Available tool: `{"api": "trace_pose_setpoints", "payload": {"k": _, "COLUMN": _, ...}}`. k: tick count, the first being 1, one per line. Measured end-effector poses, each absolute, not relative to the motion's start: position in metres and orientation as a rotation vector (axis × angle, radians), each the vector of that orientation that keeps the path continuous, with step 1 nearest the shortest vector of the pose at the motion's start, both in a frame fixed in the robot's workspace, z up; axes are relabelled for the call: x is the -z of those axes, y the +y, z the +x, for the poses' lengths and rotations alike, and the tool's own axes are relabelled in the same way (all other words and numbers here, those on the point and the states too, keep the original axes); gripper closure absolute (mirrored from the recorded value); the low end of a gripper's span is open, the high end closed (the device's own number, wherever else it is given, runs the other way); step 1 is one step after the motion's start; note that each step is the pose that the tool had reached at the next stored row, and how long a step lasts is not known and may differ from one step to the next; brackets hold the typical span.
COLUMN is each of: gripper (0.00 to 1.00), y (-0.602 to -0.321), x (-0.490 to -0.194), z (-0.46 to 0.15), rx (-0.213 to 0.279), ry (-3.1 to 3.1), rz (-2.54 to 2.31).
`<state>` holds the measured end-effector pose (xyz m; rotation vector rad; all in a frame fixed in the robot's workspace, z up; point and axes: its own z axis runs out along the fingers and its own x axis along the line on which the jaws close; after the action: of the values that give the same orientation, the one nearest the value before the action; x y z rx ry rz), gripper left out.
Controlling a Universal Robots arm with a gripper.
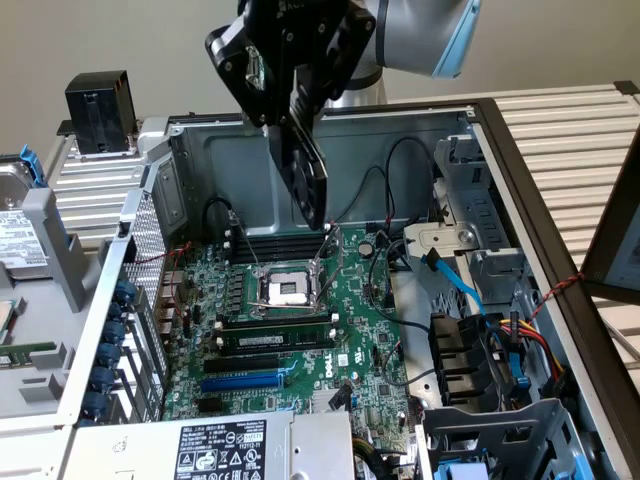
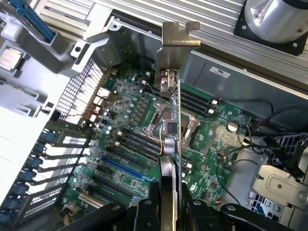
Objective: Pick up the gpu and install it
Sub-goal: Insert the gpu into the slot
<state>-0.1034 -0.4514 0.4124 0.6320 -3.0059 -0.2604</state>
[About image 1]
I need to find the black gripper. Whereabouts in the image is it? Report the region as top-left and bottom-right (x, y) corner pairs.
(203, 0), (377, 129)

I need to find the black Nvidia graphics card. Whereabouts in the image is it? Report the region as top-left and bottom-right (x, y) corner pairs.
(267, 122), (330, 232)

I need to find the grey metal PC case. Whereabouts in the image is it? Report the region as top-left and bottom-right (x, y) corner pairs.
(49, 97), (634, 480)

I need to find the black RAM slot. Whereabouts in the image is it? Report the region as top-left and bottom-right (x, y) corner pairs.
(218, 314), (335, 326)
(228, 253), (329, 263)
(228, 232), (329, 242)
(228, 246), (329, 255)
(228, 239), (329, 248)
(218, 323), (335, 334)

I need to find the metal locking lever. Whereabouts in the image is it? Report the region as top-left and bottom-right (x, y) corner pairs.
(228, 209), (262, 269)
(248, 299), (321, 315)

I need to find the black plastic box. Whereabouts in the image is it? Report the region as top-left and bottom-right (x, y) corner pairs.
(63, 69), (139, 157)

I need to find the metal socket cover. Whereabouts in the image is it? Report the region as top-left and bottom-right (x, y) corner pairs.
(312, 224), (346, 309)

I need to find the metal disk bay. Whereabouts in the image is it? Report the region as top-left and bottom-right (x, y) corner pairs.
(432, 134), (526, 311)

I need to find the CPU socket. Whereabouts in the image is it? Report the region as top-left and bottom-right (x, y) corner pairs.
(249, 259), (331, 316)

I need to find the green Dell motherboard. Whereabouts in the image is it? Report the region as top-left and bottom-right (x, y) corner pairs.
(159, 224), (426, 466)

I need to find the black labelled RAM stick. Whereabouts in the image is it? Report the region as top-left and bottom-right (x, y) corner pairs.
(222, 330), (335, 354)

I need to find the grey plastic parts rack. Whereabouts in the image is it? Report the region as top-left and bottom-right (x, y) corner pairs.
(0, 187), (104, 419)

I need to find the long black expansion slot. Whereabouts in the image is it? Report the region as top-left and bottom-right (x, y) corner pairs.
(202, 354), (281, 375)

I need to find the silver hard disk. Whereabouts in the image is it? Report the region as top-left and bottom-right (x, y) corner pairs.
(0, 159), (54, 281)

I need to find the blue expansion slot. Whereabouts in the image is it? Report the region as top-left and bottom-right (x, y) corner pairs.
(199, 368), (294, 395)

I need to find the black plastic fan shroud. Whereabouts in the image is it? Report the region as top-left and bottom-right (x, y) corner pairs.
(428, 312), (504, 414)

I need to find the silver chipset heatsink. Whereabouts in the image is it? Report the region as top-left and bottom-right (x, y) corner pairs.
(310, 388), (351, 413)

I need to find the black framed panel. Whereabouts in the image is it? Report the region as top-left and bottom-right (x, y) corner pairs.
(581, 144), (640, 304)

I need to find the silver CPU chip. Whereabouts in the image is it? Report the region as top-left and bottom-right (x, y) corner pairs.
(0, 298), (29, 346)

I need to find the green RAM stick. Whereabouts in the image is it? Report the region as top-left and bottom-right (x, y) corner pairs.
(0, 341), (57, 370)

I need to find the grey power supply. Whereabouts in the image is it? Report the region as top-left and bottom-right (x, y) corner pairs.
(59, 410), (361, 480)

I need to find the grey disk bay cage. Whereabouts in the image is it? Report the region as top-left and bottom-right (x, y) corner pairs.
(417, 399), (596, 480)

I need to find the red black twisted wire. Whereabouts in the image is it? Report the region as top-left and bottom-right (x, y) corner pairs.
(528, 272), (587, 321)
(122, 241), (194, 321)

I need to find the blue SATA wire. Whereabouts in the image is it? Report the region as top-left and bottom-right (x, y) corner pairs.
(422, 252), (531, 391)

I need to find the yellow red black wire bundle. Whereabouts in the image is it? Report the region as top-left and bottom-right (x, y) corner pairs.
(487, 312), (566, 396)

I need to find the black yellow braided cable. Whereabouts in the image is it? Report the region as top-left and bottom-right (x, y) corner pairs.
(352, 434), (386, 469)

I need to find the blue plastic bracket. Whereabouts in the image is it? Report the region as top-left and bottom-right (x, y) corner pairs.
(433, 462), (489, 480)

